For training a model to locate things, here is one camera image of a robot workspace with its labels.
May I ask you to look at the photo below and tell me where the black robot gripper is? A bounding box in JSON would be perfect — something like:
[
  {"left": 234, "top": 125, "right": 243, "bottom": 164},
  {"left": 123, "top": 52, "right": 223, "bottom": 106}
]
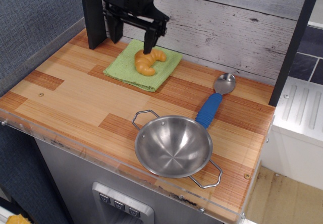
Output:
[{"left": 103, "top": 0, "right": 169, "bottom": 54}]

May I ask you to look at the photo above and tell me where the orange plastic croissant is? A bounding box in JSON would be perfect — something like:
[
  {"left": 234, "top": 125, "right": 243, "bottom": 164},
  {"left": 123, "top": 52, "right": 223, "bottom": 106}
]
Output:
[{"left": 134, "top": 49, "right": 167, "bottom": 76}]

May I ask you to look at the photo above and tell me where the green folded cloth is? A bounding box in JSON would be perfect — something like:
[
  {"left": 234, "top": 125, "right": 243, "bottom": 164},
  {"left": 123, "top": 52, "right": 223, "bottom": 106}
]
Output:
[{"left": 103, "top": 39, "right": 182, "bottom": 92}]

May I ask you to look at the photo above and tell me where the clear acrylic edge guard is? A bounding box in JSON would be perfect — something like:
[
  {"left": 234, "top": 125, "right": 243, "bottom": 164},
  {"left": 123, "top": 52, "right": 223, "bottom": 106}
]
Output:
[{"left": 1, "top": 110, "right": 245, "bottom": 223}]

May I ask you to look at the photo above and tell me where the grey dispenser button panel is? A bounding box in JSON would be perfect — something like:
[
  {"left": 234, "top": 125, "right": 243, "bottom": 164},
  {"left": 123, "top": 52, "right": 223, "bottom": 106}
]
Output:
[{"left": 92, "top": 182, "right": 155, "bottom": 223}]

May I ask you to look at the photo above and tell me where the white toy sink unit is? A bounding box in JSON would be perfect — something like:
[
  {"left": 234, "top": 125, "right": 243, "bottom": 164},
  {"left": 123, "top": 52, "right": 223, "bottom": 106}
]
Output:
[{"left": 260, "top": 77, "right": 322, "bottom": 189}]

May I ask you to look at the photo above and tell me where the yellow toy at bottom left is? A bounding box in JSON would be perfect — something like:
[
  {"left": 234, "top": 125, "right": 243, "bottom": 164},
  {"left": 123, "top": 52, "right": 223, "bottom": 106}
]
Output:
[{"left": 6, "top": 214, "right": 31, "bottom": 224}]

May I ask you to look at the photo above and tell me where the black left vertical post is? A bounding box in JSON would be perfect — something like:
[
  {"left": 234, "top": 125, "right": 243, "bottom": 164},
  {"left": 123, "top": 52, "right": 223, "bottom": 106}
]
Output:
[{"left": 82, "top": 0, "right": 106, "bottom": 49}]

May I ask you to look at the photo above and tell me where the black vertical post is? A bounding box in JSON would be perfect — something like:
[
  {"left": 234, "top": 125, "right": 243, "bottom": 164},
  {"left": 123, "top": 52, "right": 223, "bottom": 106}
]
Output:
[
  {"left": 82, "top": 0, "right": 106, "bottom": 49},
  {"left": 268, "top": 0, "right": 316, "bottom": 106}
]

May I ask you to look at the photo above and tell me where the spoon with blue handle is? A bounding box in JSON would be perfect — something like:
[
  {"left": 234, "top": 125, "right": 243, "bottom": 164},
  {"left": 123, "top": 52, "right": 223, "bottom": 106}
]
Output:
[{"left": 195, "top": 73, "right": 236, "bottom": 129}]

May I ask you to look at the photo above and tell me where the steel bowl with wire handles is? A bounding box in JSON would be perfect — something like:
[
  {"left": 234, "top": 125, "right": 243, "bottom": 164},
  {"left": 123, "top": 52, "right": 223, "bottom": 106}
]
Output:
[{"left": 132, "top": 115, "right": 223, "bottom": 189}]

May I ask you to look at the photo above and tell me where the black right vertical post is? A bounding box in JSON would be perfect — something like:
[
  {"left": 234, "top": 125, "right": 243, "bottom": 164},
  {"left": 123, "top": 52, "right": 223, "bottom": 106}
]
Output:
[{"left": 268, "top": 0, "right": 316, "bottom": 106}]

